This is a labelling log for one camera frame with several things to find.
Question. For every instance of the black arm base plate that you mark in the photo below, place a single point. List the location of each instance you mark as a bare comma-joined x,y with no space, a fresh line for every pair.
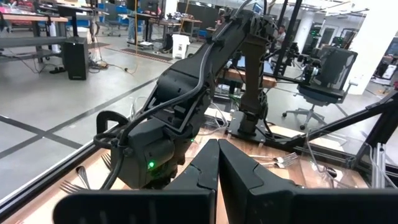
239,127

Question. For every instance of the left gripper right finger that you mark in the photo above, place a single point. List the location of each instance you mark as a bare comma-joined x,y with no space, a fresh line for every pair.
280,208

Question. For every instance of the black neighbouring robot arm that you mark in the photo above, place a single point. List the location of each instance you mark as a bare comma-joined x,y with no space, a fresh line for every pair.
311,67

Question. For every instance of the black computer tower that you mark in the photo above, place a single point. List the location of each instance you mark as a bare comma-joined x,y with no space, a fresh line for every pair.
76,59

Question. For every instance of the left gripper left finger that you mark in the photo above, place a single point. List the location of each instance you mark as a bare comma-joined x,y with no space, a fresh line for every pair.
140,208

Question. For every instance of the silver aluminium bracket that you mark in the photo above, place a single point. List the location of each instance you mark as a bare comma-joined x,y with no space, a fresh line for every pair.
378,165

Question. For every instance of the black aluminium table frame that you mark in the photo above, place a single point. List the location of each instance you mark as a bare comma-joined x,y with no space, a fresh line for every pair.
37,188

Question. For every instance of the white trash bin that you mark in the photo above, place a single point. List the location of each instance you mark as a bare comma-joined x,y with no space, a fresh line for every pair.
180,46

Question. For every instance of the grey office chair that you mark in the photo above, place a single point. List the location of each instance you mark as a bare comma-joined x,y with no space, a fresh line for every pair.
335,68

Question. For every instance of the silver fork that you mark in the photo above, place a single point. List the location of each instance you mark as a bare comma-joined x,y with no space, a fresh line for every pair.
284,164
287,157

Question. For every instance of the black C clamp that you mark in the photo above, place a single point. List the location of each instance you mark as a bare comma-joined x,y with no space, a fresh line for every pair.
102,119

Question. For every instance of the wooden desk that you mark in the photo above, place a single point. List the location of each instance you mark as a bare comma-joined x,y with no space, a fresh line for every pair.
31,18

